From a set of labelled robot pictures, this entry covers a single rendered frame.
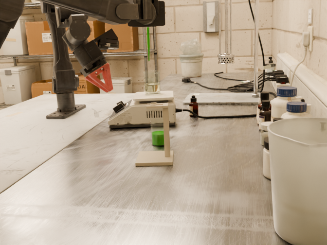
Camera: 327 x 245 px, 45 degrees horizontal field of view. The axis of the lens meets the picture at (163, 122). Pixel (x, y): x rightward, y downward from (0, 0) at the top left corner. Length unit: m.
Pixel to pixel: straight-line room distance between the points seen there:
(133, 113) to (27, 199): 0.50
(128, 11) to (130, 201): 0.46
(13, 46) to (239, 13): 1.99
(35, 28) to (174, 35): 1.20
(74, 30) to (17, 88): 2.65
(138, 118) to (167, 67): 2.49
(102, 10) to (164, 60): 2.71
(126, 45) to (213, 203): 2.74
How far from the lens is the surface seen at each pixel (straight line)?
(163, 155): 0.88
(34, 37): 3.60
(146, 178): 0.78
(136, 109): 1.15
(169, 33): 3.61
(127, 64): 3.72
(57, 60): 1.40
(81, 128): 1.21
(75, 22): 1.10
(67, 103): 1.43
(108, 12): 0.95
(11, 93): 3.75
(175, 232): 0.59
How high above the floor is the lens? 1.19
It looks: 14 degrees down
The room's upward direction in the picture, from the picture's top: 3 degrees counter-clockwise
